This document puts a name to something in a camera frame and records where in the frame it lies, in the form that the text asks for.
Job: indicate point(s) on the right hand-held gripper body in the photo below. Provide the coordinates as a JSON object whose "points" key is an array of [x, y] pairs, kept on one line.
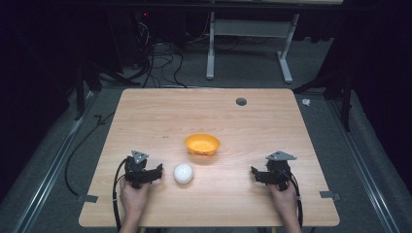
{"points": [[279, 170]]}

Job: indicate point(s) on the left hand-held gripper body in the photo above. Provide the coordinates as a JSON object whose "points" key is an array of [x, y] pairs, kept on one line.
{"points": [[136, 168]]}

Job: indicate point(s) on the person's left hand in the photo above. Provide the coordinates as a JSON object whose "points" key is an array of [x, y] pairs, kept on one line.
{"points": [[133, 198]]}

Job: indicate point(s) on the person's right hand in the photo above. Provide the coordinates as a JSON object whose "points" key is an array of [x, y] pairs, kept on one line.
{"points": [[285, 203]]}

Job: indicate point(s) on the white ball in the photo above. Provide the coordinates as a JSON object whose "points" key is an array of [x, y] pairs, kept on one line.
{"points": [[183, 173]]}

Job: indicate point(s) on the orange plastic bowl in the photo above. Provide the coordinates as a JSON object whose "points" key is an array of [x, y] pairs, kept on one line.
{"points": [[202, 144]]}

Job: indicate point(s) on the crumpled white paper scrap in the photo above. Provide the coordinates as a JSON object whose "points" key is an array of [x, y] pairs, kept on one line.
{"points": [[306, 102]]}

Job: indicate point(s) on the black tripod stand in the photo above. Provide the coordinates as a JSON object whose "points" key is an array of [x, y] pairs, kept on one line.
{"points": [[346, 97], [80, 93]]}

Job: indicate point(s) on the dark computer tower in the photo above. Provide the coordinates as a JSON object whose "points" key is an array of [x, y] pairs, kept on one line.
{"points": [[142, 35]]}

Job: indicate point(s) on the grey table edge bracket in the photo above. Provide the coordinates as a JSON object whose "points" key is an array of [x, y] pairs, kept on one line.
{"points": [[329, 195], [88, 198]]}

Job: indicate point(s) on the metal floor rail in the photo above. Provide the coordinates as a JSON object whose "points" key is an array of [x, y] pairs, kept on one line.
{"points": [[362, 158], [55, 158]]}

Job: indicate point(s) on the white metal desk frame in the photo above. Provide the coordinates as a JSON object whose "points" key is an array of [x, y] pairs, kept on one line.
{"points": [[210, 58]]}

